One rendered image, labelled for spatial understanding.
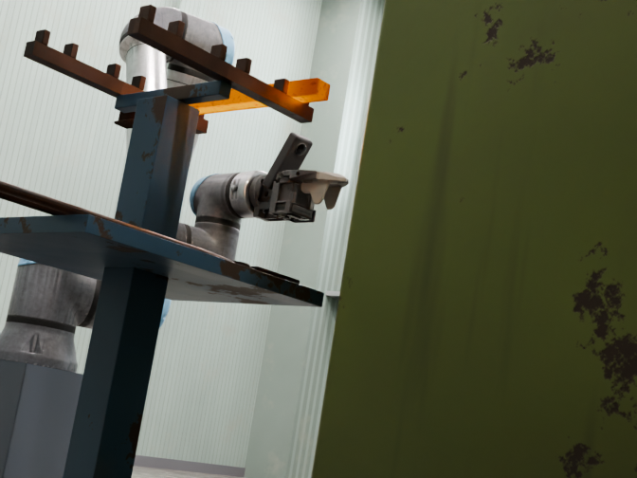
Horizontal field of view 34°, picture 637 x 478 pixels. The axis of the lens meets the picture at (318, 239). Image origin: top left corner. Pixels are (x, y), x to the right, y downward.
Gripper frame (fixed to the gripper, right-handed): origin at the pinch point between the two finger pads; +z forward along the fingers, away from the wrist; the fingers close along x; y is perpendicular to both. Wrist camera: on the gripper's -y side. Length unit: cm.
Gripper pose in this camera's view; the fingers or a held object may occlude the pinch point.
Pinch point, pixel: (342, 176)
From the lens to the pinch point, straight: 187.1
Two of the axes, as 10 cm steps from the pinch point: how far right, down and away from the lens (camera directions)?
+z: 7.3, -0.2, -6.8
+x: -6.6, -2.5, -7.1
